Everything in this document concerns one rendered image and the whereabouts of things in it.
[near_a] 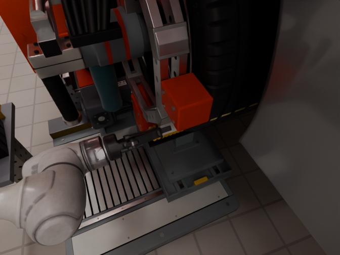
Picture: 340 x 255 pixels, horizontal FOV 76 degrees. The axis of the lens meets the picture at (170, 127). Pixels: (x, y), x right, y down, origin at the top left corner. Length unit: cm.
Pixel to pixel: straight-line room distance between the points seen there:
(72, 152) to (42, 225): 21
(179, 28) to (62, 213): 40
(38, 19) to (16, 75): 187
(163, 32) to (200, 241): 100
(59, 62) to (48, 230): 31
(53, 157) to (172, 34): 41
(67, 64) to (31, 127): 132
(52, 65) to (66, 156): 24
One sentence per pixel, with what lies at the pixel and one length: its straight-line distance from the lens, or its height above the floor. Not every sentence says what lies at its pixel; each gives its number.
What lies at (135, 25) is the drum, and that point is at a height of 90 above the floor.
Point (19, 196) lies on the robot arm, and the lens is 51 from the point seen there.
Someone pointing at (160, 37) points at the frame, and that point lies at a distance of 41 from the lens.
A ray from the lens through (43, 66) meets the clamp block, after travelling 48.
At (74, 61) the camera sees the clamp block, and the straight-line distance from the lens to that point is 48.
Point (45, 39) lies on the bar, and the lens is 44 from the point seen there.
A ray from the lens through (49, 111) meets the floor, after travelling 182.
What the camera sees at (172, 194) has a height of 17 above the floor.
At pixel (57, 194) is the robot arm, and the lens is 49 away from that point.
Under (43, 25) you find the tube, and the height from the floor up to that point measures 99.
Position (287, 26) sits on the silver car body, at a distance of 36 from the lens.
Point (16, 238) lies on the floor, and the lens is 141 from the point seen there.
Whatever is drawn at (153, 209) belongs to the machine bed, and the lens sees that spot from 115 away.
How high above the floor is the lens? 117
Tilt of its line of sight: 52 degrees down
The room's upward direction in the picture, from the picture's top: straight up
